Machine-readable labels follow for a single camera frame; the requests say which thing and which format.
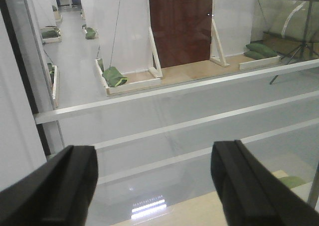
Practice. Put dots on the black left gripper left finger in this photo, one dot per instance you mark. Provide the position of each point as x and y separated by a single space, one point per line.
58 193

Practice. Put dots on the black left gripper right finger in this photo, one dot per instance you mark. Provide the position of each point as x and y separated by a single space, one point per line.
250 194

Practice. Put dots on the white sliding glass door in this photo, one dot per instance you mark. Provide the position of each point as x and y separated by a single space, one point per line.
154 134

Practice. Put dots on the dark brown wooden door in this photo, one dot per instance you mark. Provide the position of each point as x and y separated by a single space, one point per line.
182 30

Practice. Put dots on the green sandbag in tray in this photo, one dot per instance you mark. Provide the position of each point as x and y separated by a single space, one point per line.
113 77

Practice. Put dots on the stacked green sandbags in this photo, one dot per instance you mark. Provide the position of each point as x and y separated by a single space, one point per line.
259 51

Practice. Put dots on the black tripod stand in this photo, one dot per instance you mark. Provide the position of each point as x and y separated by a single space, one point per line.
295 30

